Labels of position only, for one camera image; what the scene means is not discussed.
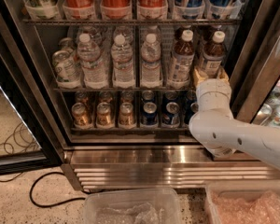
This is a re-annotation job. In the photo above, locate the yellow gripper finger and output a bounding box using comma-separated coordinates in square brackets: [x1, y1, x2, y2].
[217, 66, 229, 82]
[193, 66, 208, 87]

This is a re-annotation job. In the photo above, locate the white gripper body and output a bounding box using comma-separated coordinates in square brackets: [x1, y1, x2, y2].
[196, 78, 232, 118]

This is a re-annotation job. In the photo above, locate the brown tea bottle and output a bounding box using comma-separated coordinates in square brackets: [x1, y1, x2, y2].
[197, 31, 225, 78]
[168, 30, 195, 89]

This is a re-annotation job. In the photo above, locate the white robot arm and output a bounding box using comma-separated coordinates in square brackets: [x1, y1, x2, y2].
[189, 68, 280, 170]

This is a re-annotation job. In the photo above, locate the blue pepsi can front middle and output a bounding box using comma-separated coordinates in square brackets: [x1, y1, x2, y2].
[162, 102, 180, 127]

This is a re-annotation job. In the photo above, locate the blue pepsi can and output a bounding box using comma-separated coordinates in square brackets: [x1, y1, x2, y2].
[162, 102, 180, 127]
[141, 102, 158, 127]
[184, 102, 199, 124]

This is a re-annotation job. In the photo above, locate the clear water bottle right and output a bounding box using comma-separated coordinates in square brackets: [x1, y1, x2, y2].
[141, 34, 161, 88]

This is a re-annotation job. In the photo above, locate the clear water bottle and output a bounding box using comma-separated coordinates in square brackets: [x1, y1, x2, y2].
[141, 34, 161, 88]
[111, 35, 135, 89]
[77, 34, 108, 89]

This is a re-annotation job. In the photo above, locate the blue bottle top left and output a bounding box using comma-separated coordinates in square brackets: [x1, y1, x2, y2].
[173, 0, 204, 20]

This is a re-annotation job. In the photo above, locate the clear water bottle middle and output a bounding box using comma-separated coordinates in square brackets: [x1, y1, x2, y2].
[111, 35, 135, 89]

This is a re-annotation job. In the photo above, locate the steel fridge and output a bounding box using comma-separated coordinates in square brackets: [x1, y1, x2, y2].
[0, 0, 280, 191]

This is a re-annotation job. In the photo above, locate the red cola bottle right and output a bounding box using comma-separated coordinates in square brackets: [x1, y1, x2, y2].
[137, 0, 167, 20]

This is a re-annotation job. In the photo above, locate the red cola bottle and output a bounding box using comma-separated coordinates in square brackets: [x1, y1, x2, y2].
[101, 0, 132, 20]
[63, 0, 95, 20]
[137, 0, 167, 20]

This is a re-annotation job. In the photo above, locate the gold can front middle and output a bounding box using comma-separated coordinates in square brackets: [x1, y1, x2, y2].
[96, 102, 114, 129]

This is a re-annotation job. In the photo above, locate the gold can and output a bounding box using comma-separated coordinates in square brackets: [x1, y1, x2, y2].
[71, 103, 92, 129]
[96, 102, 114, 129]
[119, 103, 135, 128]

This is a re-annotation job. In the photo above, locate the clear water bottle left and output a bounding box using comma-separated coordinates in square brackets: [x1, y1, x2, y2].
[77, 34, 108, 89]

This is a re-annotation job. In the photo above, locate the red cola bottle middle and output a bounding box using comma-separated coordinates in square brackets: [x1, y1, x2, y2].
[101, 0, 132, 20]

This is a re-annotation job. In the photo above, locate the red cola bottle left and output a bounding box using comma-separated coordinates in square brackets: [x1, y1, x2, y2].
[63, 0, 95, 20]

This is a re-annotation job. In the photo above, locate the green bottle top shelf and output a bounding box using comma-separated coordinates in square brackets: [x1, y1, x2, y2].
[24, 0, 60, 20]

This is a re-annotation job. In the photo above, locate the open glass fridge door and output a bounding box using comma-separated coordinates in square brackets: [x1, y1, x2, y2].
[0, 2, 62, 175]

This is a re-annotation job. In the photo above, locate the blue pepsi can front right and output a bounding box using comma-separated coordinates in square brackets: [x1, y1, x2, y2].
[184, 102, 199, 124]

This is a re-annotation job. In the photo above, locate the blue pepsi can front left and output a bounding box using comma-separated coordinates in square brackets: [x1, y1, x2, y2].
[141, 102, 158, 127]

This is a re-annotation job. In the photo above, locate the gold can front right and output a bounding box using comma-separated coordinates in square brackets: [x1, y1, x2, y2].
[119, 103, 135, 128]

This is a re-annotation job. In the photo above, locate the clear plastic bin right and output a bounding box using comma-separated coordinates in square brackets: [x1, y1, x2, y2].
[204, 180, 280, 224]

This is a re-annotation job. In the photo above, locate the clear plastic bin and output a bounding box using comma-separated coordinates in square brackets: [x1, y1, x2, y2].
[204, 180, 280, 224]
[83, 188, 182, 224]

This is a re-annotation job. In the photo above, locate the gold can front left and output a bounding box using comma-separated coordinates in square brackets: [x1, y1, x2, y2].
[71, 103, 92, 129]

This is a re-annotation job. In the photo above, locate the silver green can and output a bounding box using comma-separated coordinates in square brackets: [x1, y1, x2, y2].
[52, 50, 81, 89]

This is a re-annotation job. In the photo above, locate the clear plastic bin left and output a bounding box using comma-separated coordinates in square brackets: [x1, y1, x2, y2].
[83, 188, 182, 224]

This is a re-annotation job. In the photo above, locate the black power cable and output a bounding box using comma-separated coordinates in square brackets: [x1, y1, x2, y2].
[29, 171, 94, 209]

